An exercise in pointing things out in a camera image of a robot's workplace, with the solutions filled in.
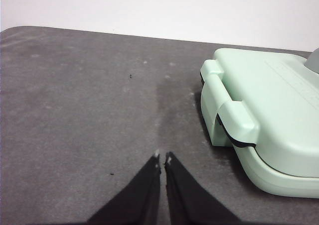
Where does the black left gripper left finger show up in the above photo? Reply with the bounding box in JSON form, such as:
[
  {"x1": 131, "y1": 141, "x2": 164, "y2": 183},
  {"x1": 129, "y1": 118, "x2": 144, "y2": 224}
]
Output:
[{"x1": 87, "y1": 150, "x2": 161, "y2": 225}]

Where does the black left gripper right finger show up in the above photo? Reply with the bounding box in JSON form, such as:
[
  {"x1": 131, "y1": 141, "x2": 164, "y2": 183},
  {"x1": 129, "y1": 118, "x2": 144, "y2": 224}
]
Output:
[{"x1": 164, "y1": 151, "x2": 244, "y2": 225}]

